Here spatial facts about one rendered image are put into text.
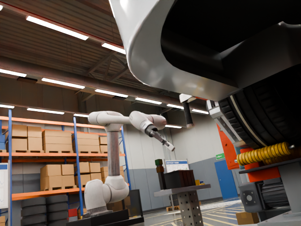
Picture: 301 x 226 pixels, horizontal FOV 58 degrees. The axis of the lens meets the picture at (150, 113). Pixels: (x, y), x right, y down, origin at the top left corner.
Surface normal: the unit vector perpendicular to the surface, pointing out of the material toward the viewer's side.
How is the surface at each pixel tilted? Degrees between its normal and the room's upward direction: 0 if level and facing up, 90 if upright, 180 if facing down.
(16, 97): 90
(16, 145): 90
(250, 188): 90
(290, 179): 90
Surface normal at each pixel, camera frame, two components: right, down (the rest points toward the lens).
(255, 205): -0.73, -0.10
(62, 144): 0.67, -0.34
